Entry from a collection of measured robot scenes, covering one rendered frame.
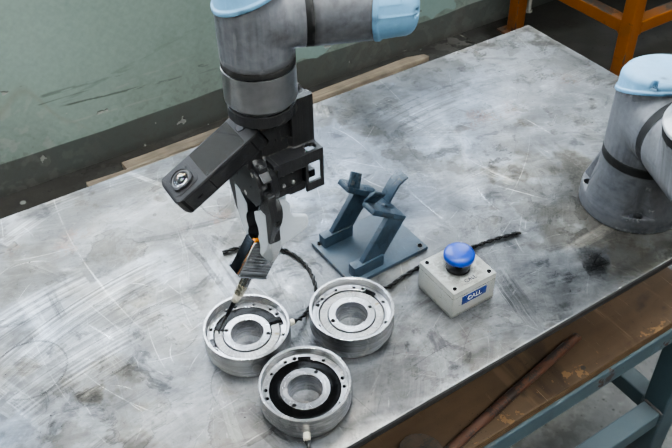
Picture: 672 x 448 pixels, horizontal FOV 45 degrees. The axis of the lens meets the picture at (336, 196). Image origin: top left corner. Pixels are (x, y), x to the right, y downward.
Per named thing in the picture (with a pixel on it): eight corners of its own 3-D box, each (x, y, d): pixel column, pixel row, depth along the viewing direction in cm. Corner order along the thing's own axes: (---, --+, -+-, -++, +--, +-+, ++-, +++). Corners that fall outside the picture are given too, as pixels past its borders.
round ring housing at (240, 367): (222, 394, 96) (218, 372, 93) (195, 331, 103) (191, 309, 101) (304, 363, 99) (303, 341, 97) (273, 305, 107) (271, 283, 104)
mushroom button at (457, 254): (454, 293, 104) (457, 265, 101) (434, 275, 107) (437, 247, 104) (478, 281, 106) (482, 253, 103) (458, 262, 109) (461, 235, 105)
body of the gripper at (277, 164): (326, 190, 91) (323, 99, 84) (259, 220, 88) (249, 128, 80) (290, 157, 96) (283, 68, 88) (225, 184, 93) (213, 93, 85)
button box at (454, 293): (451, 319, 104) (454, 293, 101) (417, 286, 109) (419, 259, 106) (499, 293, 108) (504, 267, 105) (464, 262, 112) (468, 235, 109)
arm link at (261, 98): (243, 91, 77) (203, 55, 82) (247, 131, 80) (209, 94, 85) (310, 66, 80) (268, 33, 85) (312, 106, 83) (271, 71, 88)
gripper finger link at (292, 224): (318, 257, 96) (311, 193, 91) (274, 278, 94) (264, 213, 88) (304, 244, 98) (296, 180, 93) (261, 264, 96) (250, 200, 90)
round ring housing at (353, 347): (364, 376, 98) (364, 354, 95) (293, 338, 102) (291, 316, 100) (408, 320, 104) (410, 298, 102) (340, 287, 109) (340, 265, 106)
